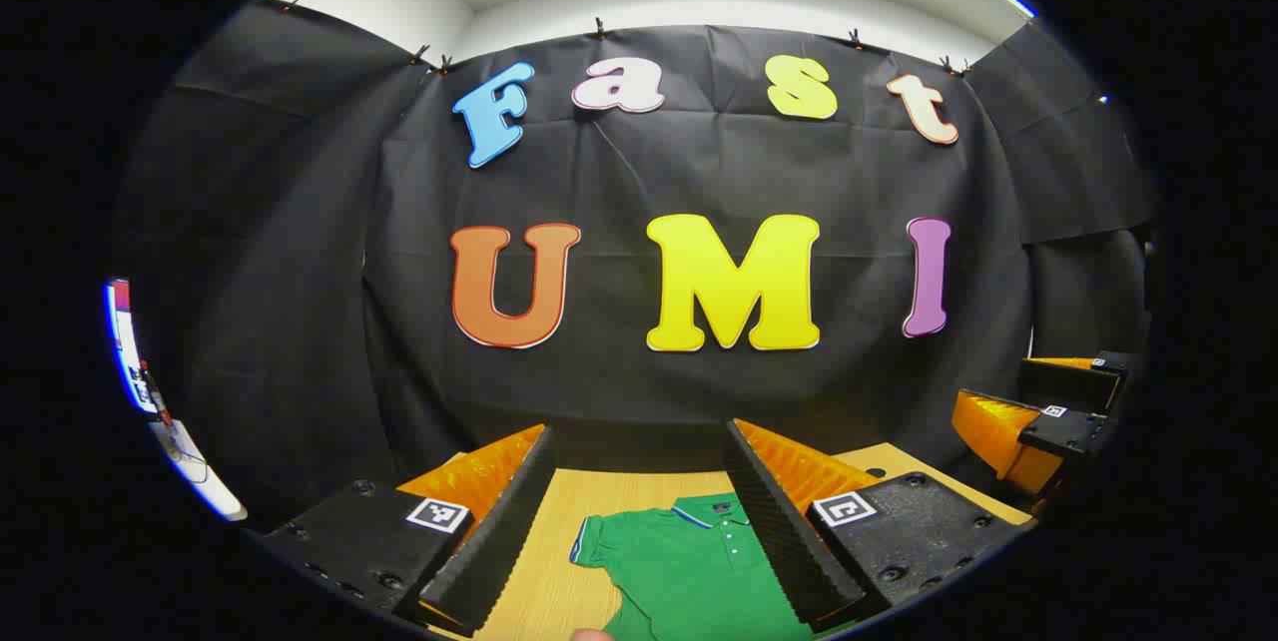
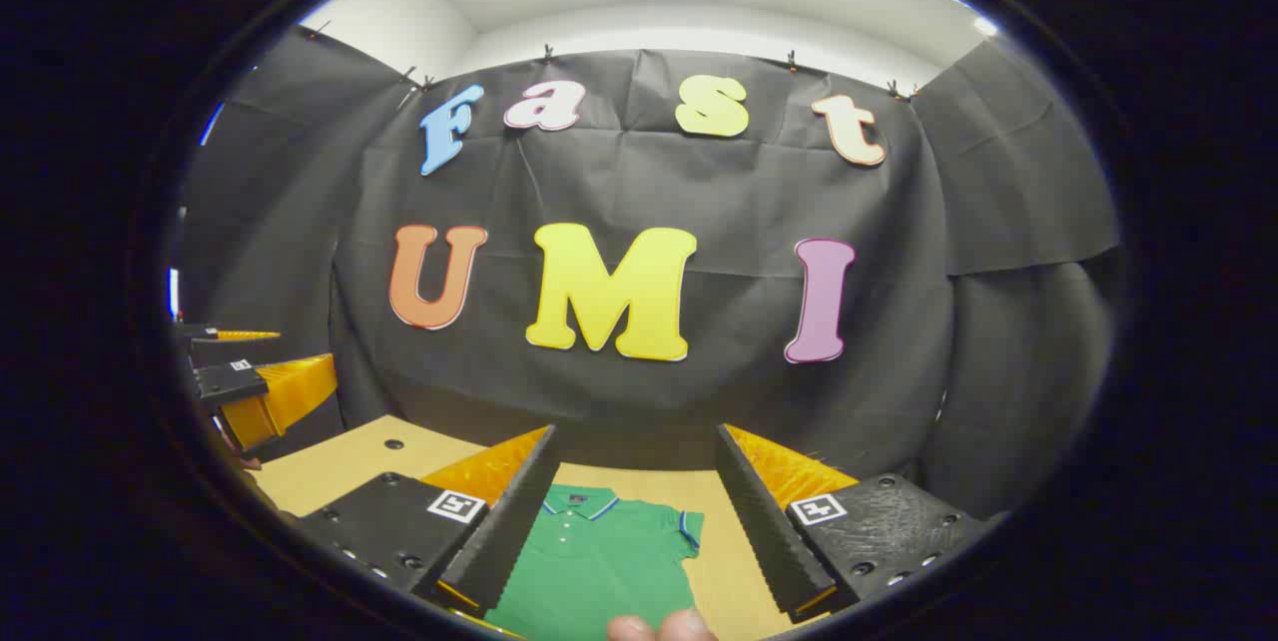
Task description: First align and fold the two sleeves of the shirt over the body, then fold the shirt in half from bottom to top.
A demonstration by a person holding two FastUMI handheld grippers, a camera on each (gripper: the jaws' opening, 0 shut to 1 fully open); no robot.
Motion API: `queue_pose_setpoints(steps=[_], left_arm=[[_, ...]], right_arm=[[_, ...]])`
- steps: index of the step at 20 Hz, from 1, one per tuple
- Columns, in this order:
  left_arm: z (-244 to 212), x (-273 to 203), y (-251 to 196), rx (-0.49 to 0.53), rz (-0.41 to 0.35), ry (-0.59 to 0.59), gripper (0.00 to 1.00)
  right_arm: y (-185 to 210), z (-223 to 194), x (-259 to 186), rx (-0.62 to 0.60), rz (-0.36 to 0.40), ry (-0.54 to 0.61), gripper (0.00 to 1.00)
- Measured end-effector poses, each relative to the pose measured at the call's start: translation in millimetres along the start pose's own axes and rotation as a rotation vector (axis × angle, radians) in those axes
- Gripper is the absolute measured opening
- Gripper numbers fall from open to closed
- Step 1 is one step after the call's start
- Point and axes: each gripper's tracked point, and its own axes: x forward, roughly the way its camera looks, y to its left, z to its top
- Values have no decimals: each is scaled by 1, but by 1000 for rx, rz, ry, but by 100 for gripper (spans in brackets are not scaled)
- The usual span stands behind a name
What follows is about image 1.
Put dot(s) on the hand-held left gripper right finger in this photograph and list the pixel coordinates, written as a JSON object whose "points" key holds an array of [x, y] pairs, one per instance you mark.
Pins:
{"points": [[779, 531]]}

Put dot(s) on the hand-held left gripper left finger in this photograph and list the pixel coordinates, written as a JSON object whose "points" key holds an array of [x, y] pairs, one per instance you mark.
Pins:
{"points": [[499, 541]]}

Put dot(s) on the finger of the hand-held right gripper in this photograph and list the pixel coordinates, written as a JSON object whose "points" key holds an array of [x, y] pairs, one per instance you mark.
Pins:
{"points": [[1068, 383], [1068, 431]]}

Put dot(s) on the green T-shirt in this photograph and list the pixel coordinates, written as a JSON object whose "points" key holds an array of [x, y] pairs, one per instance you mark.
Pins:
{"points": [[679, 571]]}

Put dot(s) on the black backdrop cloth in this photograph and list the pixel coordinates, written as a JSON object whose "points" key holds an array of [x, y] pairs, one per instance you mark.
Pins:
{"points": [[619, 172]]}

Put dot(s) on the computer screen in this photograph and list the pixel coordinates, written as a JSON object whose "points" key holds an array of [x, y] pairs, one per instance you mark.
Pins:
{"points": [[122, 341]]}

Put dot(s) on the row of small cloth clips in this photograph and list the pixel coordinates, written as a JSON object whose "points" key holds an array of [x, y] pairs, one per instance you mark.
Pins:
{"points": [[599, 27]]}

